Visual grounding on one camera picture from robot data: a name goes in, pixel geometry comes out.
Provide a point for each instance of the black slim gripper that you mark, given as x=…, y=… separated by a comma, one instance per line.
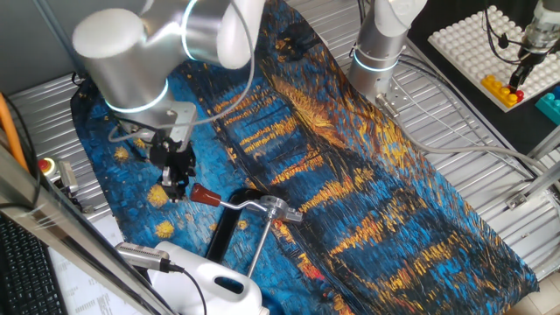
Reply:
x=525, y=63

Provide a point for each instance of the silver ribbed camera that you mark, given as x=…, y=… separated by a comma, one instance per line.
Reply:
x=140, y=256

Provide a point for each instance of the black keyboard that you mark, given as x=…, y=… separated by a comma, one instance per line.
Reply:
x=26, y=275

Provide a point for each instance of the blue toy brick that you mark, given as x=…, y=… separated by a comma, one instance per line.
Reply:
x=557, y=92

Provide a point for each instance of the white plastic jug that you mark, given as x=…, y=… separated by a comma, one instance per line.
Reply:
x=197, y=289

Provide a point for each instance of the metal lever with red knob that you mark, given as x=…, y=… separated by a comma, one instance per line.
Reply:
x=221, y=236

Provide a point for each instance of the teal toy brick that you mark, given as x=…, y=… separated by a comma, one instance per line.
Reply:
x=547, y=109

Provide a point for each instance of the threaded silver clamp rod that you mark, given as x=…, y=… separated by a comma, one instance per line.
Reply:
x=259, y=247

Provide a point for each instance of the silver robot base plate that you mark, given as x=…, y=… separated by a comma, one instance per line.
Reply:
x=400, y=94

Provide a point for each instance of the printed white paper sheet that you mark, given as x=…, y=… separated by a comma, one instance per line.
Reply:
x=87, y=293

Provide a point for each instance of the red emergency stop button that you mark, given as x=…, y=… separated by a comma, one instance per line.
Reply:
x=46, y=166

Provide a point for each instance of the aluminium frame strut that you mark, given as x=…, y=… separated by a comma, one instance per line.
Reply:
x=547, y=144
x=538, y=186

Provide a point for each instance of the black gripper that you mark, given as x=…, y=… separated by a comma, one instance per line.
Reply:
x=172, y=155

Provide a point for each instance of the silver ratchet clamp head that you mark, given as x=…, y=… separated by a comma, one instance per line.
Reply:
x=275, y=205

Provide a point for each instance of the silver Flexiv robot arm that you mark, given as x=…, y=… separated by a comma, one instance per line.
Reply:
x=127, y=74

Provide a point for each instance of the white studded brick baseplate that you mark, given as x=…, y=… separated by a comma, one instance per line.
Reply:
x=464, y=44

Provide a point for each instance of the red toy brick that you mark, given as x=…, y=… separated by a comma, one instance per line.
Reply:
x=520, y=95

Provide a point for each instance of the orange tube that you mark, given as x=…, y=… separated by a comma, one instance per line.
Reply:
x=11, y=131

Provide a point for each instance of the aluminium frame bar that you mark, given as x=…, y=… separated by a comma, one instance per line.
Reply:
x=65, y=232

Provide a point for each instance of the yellow toy brick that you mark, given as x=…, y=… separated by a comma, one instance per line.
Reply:
x=499, y=89

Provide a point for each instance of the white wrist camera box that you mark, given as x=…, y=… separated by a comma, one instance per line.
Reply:
x=184, y=118

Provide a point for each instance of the blue starry painting cloth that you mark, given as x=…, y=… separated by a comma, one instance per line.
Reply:
x=372, y=197

